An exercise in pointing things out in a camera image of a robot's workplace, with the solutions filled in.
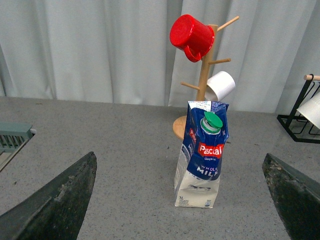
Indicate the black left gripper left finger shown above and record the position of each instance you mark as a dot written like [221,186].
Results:
[57,210]

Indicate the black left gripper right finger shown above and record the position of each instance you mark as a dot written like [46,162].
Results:
[296,198]

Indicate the blue white milk carton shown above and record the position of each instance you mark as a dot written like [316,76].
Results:
[197,176]

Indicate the white cup on tree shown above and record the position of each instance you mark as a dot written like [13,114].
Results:
[219,86]

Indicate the red plastic cup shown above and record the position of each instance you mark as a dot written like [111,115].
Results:
[192,37]

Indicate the green grey tray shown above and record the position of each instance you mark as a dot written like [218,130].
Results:
[13,137]

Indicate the white ribbed mug on rack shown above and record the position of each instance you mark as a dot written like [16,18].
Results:
[311,110]

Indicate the wooden mug tree stand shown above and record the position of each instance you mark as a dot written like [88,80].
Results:
[206,63]

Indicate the black wire mug rack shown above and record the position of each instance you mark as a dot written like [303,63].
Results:
[299,128]

